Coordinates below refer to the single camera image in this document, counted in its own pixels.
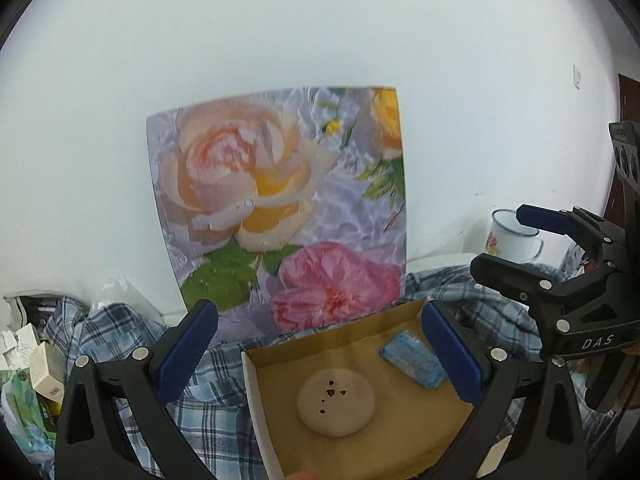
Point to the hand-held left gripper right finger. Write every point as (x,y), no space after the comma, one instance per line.
(450,355)

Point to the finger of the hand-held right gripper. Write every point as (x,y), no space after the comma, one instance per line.
(542,217)
(510,275)

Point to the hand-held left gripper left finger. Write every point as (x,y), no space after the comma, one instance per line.
(187,350)

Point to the floral lid cardboard box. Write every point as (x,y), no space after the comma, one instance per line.
(225,185)

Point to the white enamel floral mug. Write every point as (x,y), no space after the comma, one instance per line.
(515,247)

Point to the blue tissue packet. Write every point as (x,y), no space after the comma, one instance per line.
(410,357)

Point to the blue plaid shirt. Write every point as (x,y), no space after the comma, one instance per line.
(215,395)

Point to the clear plastic bag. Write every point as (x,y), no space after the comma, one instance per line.
(125,295)

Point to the small beige carton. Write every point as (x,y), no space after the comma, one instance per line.
(47,370)

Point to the brown wooden door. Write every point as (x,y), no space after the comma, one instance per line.
(627,100)

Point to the small white carton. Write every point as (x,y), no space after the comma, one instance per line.
(17,342)

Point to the green printed packet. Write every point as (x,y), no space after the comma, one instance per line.
(25,410)

